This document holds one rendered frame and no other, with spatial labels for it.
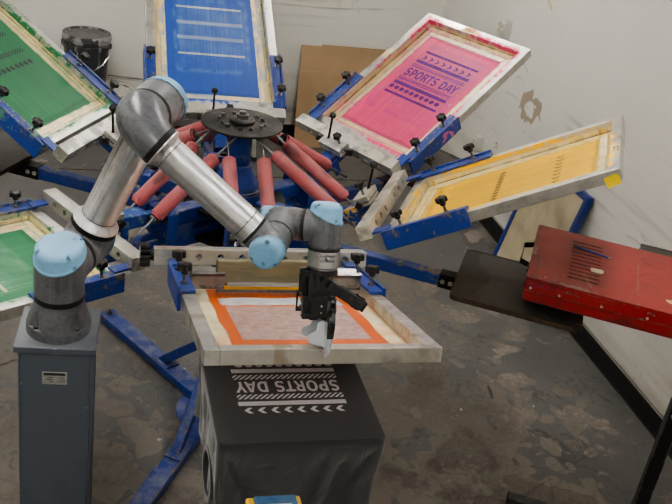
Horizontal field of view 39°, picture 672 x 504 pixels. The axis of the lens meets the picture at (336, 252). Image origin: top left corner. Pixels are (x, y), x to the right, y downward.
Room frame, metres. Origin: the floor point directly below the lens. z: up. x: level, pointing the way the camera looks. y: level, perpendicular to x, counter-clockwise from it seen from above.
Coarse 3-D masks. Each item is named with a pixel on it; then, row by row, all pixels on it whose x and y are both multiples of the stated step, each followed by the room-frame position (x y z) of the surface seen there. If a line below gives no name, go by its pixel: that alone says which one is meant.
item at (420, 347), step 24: (360, 288) 2.48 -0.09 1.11; (192, 312) 2.06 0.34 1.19; (384, 312) 2.26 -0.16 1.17; (192, 336) 1.97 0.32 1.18; (408, 336) 2.07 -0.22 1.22; (216, 360) 1.79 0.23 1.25; (240, 360) 1.80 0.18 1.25; (264, 360) 1.82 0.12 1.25; (288, 360) 1.84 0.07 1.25; (312, 360) 1.85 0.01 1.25; (336, 360) 1.87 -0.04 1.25; (360, 360) 1.89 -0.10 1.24; (384, 360) 1.91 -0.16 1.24; (408, 360) 1.93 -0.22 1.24; (432, 360) 1.94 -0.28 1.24
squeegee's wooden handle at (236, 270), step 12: (216, 264) 2.40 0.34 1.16; (228, 264) 2.39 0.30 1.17; (240, 264) 2.40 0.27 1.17; (252, 264) 2.41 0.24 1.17; (288, 264) 2.44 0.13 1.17; (300, 264) 2.46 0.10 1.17; (228, 276) 2.38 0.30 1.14; (240, 276) 2.39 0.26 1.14; (252, 276) 2.40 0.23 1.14; (264, 276) 2.41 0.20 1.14; (276, 276) 2.43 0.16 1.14; (288, 276) 2.44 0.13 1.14
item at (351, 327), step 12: (300, 312) 2.26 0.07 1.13; (336, 312) 2.29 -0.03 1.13; (348, 312) 2.30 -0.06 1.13; (300, 324) 2.15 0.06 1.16; (336, 324) 2.18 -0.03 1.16; (348, 324) 2.19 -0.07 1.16; (360, 324) 2.20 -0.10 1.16; (336, 336) 2.07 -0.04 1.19; (348, 336) 2.08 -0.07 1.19; (360, 336) 2.09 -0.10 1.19; (372, 336) 2.10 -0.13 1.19
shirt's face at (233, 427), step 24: (216, 384) 2.11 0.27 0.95; (360, 384) 2.22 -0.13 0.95; (216, 408) 2.00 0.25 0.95; (360, 408) 2.10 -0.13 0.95; (240, 432) 1.92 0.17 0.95; (264, 432) 1.94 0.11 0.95; (288, 432) 1.95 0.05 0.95; (312, 432) 1.97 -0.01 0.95; (336, 432) 1.98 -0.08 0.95; (360, 432) 2.00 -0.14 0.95
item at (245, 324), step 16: (224, 320) 2.12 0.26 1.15; (240, 320) 2.13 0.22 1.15; (256, 320) 2.15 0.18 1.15; (272, 320) 2.16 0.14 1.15; (288, 320) 2.17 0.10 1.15; (240, 336) 2.00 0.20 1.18; (256, 336) 2.01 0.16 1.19; (272, 336) 2.02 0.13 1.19; (288, 336) 2.04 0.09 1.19; (304, 336) 2.05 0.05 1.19
